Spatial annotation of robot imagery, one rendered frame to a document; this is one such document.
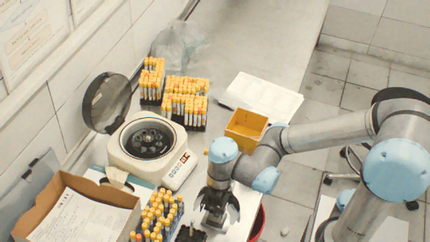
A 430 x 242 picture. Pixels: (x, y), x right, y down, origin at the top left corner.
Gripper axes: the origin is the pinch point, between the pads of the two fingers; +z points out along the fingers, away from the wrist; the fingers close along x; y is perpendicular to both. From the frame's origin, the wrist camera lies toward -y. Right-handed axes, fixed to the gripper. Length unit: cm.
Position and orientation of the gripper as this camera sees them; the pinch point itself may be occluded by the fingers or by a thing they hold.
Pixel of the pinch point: (217, 212)
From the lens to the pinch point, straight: 145.9
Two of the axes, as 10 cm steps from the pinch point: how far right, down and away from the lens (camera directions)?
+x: 9.3, 3.0, -2.0
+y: -3.6, 6.7, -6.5
